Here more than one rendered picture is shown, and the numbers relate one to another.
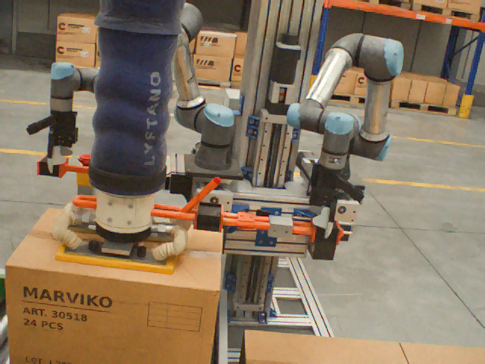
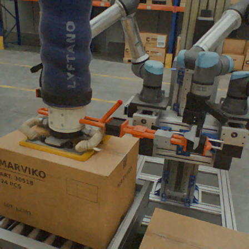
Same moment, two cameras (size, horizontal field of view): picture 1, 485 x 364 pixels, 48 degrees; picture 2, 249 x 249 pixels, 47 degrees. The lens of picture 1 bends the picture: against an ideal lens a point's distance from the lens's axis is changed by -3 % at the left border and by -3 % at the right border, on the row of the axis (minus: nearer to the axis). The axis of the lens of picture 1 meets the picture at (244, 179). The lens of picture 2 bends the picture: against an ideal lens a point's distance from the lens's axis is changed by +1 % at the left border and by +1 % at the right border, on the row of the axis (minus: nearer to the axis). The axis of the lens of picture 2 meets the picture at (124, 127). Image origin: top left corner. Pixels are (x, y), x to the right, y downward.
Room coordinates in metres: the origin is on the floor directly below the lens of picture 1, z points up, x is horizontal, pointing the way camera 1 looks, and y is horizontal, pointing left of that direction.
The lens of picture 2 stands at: (0.48, -0.40, 1.57)
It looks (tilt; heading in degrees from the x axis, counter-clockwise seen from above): 23 degrees down; 23
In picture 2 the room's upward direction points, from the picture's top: 4 degrees clockwise
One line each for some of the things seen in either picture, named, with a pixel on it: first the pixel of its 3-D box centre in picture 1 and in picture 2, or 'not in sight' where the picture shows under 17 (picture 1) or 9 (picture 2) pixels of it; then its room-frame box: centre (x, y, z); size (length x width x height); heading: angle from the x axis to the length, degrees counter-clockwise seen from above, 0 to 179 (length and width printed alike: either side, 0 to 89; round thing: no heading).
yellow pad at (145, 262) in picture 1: (117, 252); (56, 144); (1.42, 0.33, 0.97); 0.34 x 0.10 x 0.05; 93
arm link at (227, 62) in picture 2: (340, 126); (215, 65); (1.66, -0.27, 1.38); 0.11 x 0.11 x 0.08; 69
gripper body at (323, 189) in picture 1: (325, 184); (196, 109); (1.55, -0.24, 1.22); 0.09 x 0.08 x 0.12; 93
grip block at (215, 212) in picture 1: (208, 216); (116, 126); (1.53, 0.09, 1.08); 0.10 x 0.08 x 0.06; 3
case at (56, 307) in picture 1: (121, 299); (69, 175); (1.52, 0.33, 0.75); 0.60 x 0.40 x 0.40; 93
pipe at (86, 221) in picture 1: (123, 226); (67, 128); (1.52, 0.34, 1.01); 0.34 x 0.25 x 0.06; 93
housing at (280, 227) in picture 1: (280, 227); (163, 138); (1.54, -0.13, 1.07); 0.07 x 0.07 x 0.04; 3
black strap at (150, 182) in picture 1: (127, 169); (67, 92); (1.52, 0.34, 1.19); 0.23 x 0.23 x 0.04
